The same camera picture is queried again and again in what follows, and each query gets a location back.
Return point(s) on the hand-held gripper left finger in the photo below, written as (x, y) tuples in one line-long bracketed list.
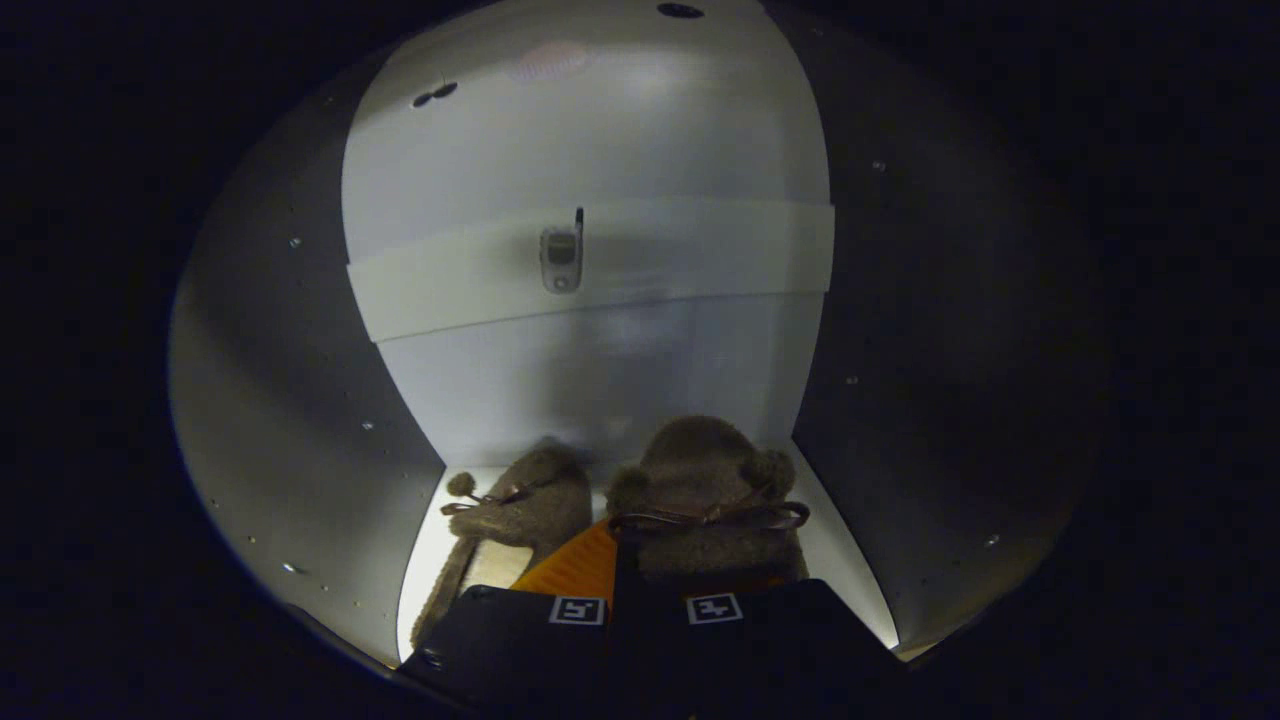
[(510, 650)]

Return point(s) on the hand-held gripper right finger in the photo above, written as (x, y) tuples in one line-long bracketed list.
[(780, 640)]

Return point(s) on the white cabinet shelf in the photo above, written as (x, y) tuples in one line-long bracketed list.
[(700, 255)]

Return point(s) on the dark grey shoe cabinet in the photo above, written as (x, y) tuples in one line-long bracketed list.
[(280, 400)]

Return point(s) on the brown fluffy slipper shoe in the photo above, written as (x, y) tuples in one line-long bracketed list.
[(535, 500), (700, 490)]

